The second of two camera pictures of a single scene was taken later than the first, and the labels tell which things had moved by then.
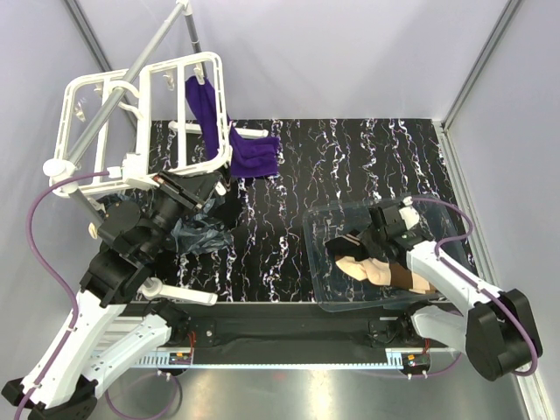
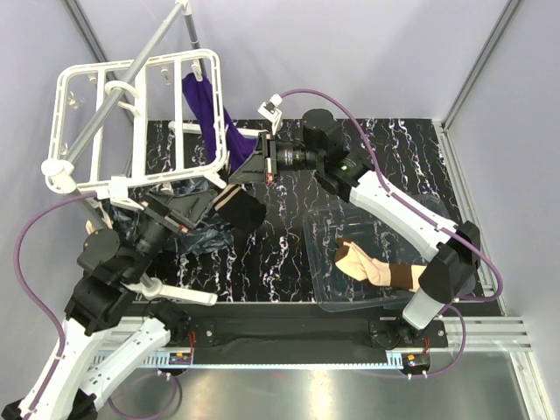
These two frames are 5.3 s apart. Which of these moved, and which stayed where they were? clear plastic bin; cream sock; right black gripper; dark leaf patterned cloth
Moved: right black gripper
Stayed: cream sock; clear plastic bin; dark leaf patterned cloth
